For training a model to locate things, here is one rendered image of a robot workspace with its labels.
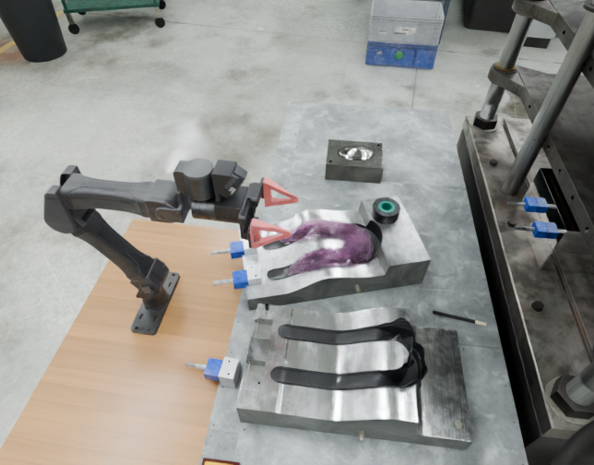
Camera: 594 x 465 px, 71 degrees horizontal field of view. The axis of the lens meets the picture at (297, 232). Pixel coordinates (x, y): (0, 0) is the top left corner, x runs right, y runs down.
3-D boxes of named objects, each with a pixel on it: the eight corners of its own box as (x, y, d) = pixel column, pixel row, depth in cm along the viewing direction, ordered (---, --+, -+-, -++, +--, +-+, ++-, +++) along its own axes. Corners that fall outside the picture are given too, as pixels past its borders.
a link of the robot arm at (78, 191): (187, 177, 86) (49, 161, 89) (172, 208, 80) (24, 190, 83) (197, 219, 95) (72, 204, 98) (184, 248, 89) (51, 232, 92)
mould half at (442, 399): (240, 422, 95) (233, 399, 85) (260, 321, 113) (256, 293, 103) (465, 449, 92) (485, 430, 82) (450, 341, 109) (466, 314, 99)
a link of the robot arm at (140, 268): (173, 272, 111) (74, 185, 91) (164, 293, 106) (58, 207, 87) (157, 277, 114) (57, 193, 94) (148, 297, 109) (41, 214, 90)
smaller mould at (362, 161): (325, 179, 152) (326, 164, 147) (327, 154, 162) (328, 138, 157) (380, 184, 150) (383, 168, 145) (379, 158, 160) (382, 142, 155)
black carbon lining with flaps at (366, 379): (268, 387, 94) (267, 368, 87) (279, 324, 105) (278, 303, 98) (427, 405, 91) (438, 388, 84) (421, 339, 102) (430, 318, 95)
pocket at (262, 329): (252, 344, 103) (250, 337, 100) (255, 326, 106) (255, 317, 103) (270, 347, 102) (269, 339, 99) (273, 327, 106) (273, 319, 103)
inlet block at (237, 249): (213, 266, 122) (209, 254, 118) (212, 252, 125) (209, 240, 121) (257, 259, 124) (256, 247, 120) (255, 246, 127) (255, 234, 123)
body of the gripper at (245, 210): (259, 182, 85) (223, 178, 86) (247, 218, 78) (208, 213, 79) (260, 205, 90) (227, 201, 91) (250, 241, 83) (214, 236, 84)
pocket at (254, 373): (243, 388, 95) (241, 381, 93) (247, 366, 99) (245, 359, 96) (262, 390, 95) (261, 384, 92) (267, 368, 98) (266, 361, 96)
